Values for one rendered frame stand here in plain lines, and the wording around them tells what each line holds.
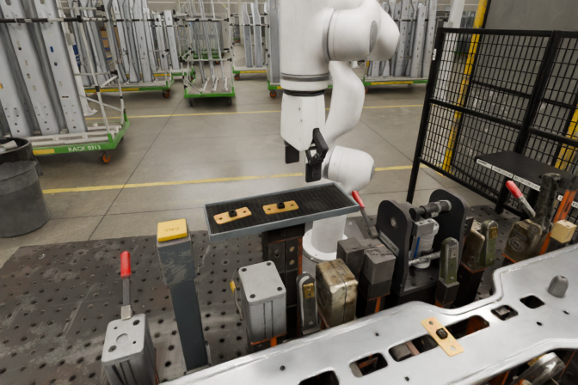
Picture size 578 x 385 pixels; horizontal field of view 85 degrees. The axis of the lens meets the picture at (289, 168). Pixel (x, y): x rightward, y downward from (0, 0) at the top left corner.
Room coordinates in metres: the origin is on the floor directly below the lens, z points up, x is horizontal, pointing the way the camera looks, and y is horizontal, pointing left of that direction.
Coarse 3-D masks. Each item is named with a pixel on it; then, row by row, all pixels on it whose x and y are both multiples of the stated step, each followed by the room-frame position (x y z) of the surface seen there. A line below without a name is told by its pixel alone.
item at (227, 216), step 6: (234, 210) 0.64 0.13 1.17; (240, 210) 0.66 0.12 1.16; (246, 210) 0.66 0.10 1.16; (216, 216) 0.63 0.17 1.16; (222, 216) 0.63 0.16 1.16; (228, 216) 0.63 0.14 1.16; (234, 216) 0.63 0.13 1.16; (240, 216) 0.63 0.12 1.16; (246, 216) 0.63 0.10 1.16; (222, 222) 0.61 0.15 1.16; (228, 222) 0.61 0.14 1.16
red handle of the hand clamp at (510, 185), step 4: (508, 180) 0.84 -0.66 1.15; (512, 180) 0.84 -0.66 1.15; (508, 184) 0.83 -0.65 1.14; (512, 184) 0.83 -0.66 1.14; (508, 188) 0.83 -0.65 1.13; (512, 188) 0.82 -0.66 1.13; (516, 188) 0.82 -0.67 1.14; (512, 192) 0.82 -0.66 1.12; (516, 192) 0.81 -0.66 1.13; (520, 192) 0.81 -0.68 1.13; (516, 196) 0.80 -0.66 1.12; (520, 196) 0.80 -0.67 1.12; (520, 200) 0.79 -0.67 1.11; (524, 200) 0.79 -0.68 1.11; (520, 204) 0.79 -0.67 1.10; (524, 204) 0.78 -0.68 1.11; (528, 204) 0.78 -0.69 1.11; (524, 208) 0.78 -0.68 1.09; (528, 208) 0.77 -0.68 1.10; (528, 212) 0.76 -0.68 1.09; (532, 212) 0.76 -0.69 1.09; (532, 216) 0.75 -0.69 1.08; (532, 220) 0.75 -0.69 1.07; (544, 228) 0.72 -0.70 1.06
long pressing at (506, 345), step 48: (528, 288) 0.57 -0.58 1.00; (576, 288) 0.57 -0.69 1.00; (336, 336) 0.44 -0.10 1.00; (384, 336) 0.44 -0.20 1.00; (480, 336) 0.44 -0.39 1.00; (528, 336) 0.44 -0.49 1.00; (576, 336) 0.44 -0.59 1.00; (192, 384) 0.34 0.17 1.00; (240, 384) 0.34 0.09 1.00; (288, 384) 0.34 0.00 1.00; (384, 384) 0.34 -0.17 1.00; (432, 384) 0.34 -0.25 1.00
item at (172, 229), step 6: (168, 222) 0.61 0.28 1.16; (174, 222) 0.61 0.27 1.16; (180, 222) 0.61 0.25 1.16; (162, 228) 0.59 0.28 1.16; (168, 228) 0.59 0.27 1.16; (174, 228) 0.59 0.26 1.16; (180, 228) 0.59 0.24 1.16; (186, 228) 0.60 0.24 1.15; (162, 234) 0.57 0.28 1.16; (168, 234) 0.57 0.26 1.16; (174, 234) 0.57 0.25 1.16; (180, 234) 0.57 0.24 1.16; (186, 234) 0.57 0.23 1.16; (162, 240) 0.55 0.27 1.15
